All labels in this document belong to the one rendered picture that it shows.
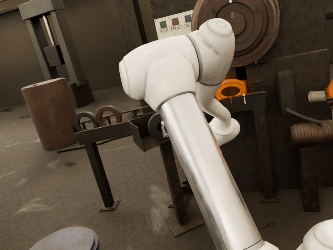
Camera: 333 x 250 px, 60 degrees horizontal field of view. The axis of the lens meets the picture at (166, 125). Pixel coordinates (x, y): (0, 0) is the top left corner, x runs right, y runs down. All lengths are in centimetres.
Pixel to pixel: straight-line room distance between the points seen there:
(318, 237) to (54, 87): 367
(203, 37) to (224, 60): 9
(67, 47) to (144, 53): 612
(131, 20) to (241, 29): 304
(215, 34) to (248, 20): 87
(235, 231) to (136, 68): 43
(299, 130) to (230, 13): 71
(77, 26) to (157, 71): 826
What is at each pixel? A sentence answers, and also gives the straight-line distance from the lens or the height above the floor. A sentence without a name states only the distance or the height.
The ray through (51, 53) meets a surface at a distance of 711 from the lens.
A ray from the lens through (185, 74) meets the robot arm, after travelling 71.
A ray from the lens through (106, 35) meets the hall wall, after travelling 855.
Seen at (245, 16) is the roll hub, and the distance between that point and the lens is 162.
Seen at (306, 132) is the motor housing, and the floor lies 50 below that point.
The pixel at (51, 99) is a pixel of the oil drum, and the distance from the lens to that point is 402.
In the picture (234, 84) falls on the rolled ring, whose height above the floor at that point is 80.
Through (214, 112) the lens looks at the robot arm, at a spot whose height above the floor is 84.
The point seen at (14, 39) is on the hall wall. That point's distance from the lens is 1017.
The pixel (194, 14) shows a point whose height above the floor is 121.
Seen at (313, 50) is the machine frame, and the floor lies 87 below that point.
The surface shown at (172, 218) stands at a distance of 198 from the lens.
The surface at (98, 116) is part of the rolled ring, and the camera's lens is 202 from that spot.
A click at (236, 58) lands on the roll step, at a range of 169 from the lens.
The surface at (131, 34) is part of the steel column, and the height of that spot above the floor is 124.
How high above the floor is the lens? 114
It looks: 17 degrees down
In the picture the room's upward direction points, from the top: 13 degrees counter-clockwise
